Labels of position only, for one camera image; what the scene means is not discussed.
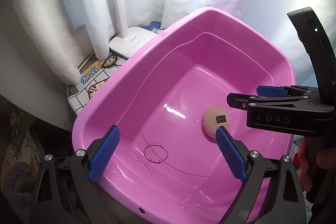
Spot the pink plastic tub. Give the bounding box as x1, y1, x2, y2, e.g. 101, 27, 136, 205
72, 8, 295, 223

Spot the white desk lamp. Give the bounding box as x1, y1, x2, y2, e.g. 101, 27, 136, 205
109, 0, 157, 59

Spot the person right hand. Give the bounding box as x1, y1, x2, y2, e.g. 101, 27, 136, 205
298, 137, 335, 193

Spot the beige fluffy hair clip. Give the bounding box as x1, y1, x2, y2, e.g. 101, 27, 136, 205
202, 106, 230, 138

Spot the small silver bracelet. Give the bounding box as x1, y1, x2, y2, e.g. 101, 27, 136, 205
143, 143, 169, 164

